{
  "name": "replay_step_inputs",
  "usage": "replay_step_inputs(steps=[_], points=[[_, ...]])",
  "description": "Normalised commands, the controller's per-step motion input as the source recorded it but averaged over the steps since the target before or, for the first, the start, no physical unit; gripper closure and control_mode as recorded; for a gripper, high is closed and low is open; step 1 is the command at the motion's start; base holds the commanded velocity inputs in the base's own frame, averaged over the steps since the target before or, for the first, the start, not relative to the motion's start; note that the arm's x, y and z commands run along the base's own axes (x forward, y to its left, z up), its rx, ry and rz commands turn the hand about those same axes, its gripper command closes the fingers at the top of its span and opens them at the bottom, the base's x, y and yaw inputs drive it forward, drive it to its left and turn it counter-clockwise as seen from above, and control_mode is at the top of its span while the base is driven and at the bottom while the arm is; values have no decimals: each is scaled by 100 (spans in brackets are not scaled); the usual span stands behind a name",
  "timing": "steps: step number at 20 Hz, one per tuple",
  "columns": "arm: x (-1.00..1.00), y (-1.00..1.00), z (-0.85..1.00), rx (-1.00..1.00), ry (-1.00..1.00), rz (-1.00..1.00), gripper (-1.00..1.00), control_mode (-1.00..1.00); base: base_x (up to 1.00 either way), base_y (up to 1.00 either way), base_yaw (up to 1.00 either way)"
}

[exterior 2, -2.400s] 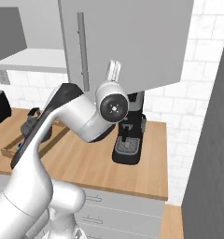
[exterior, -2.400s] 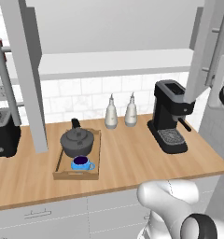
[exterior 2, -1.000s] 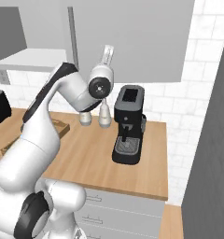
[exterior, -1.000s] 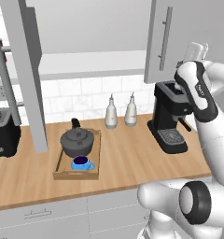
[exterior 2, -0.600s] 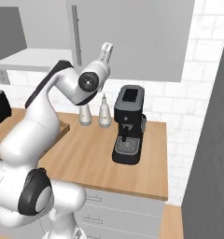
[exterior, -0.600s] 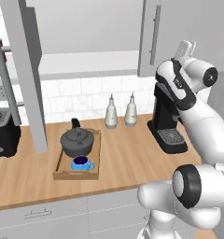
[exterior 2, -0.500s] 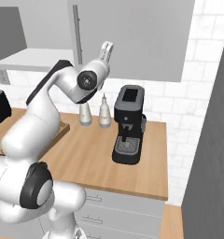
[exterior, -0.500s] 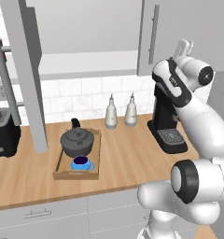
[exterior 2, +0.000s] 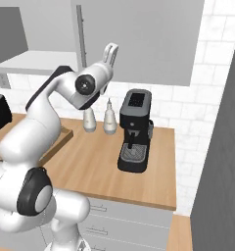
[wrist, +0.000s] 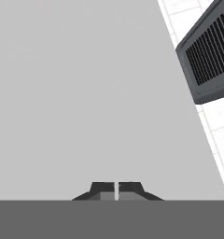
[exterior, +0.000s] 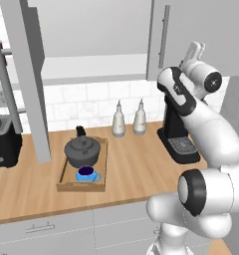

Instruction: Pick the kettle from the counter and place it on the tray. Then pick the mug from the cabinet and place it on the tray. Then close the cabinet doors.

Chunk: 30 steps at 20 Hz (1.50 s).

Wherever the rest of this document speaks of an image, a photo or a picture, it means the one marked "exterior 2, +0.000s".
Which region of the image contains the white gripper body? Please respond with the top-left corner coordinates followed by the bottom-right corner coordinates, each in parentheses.
top-left (102, 42), bottom-right (120, 69)

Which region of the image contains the black coffee machine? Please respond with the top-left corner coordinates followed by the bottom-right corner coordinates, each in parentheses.
top-left (117, 88), bottom-right (155, 174)

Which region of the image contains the white wall cabinet body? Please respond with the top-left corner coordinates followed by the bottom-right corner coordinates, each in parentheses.
top-left (0, 0), bottom-right (80, 76)

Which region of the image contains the tall grey fridge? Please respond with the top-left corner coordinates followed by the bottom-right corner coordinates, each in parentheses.
top-left (190, 22), bottom-right (235, 251)

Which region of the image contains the dark grey cabinet door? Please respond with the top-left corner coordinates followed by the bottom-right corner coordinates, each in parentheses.
top-left (0, 6), bottom-right (29, 75)

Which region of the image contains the grey drawer front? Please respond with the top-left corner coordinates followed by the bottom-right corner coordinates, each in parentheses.
top-left (77, 216), bottom-right (172, 251)
top-left (87, 196), bottom-right (174, 230)

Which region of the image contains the grey drawer handle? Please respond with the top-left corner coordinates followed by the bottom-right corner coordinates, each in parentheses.
top-left (85, 226), bottom-right (110, 236)
top-left (89, 204), bottom-right (108, 213)

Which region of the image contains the white shaker bottle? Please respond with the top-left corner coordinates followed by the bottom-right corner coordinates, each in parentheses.
top-left (102, 97), bottom-right (118, 135)
top-left (82, 107), bottom-right (98, 133)

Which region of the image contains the grey cabinet door handle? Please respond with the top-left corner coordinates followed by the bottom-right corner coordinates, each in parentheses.
top-left (75, 4), bottom-right (88, 69)

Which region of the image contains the grey cabinet door with handle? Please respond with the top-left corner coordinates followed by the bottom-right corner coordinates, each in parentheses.
top-left (70, 0), bottom-right (206, 88)

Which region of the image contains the white wall socket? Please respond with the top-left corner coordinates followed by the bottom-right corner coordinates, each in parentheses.
top-left (0, 72), bottom-right (10, 89)

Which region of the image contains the wooden tray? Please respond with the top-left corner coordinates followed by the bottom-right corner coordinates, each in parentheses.
top-left (36, 125), bottom-right (74, 168)

